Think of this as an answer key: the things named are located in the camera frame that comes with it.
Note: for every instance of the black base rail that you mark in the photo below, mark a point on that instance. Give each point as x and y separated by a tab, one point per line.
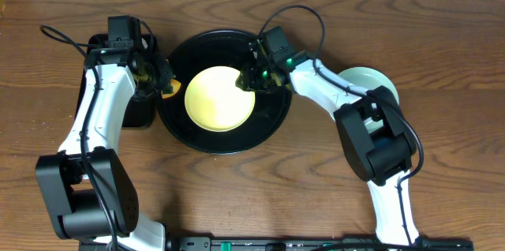
287	244

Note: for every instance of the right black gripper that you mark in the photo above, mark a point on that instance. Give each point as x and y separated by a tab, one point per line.
248	76

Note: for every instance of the mint green plate with stain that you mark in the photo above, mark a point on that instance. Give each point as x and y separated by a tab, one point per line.
364	77

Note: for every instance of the yellow plate with stain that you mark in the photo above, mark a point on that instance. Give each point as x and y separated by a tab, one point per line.
215	103

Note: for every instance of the black round tray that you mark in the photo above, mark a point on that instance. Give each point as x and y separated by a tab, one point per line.
225	47

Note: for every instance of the yellow green scrub sponge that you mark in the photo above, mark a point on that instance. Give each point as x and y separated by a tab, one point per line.
171	89

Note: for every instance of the black rectangular tray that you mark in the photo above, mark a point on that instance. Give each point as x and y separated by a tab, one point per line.
139	114

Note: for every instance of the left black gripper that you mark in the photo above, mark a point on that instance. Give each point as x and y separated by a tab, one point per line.
162	76

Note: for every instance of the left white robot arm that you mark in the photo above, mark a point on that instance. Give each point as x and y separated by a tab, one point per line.
88	195

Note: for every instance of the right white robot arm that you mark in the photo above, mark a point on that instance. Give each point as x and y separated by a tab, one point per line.
378	143

